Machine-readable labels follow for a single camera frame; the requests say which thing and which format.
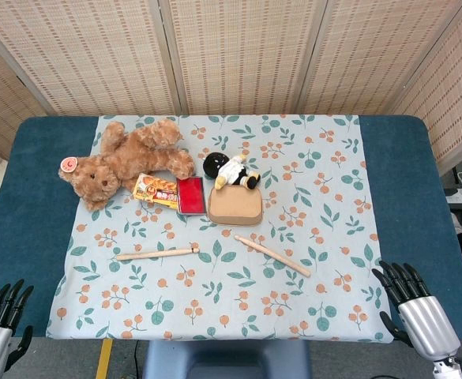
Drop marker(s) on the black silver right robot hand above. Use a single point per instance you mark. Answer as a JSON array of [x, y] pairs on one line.
[[428, 327]]

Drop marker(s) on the wooden drumstick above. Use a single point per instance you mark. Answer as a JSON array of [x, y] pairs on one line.
[[155, 254], [272, 256]]

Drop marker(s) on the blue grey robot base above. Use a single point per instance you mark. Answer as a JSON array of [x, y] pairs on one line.
[[226, 361]]

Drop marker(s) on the blue table cover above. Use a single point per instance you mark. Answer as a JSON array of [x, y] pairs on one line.
[[408, 197]]

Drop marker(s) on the floral leaf-print tablecloth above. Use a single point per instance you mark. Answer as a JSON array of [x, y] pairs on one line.
[[254, 308]]

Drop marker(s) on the orange food box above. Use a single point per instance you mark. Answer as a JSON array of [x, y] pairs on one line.
[[155, 191]]

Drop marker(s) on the woven bamboo screen panel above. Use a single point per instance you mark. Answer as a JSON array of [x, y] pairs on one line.
[[88, 55], [372, 55], [1, 110], [242, 55], [455, 98]]

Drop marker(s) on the brown teddy bear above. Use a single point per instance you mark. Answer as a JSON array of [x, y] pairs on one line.
[[136, 158]]

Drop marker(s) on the red flat case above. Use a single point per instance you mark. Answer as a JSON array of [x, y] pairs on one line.
[[191, 196]]

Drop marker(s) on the small black-headed plush doll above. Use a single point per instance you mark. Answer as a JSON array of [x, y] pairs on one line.
[[232, 170]]

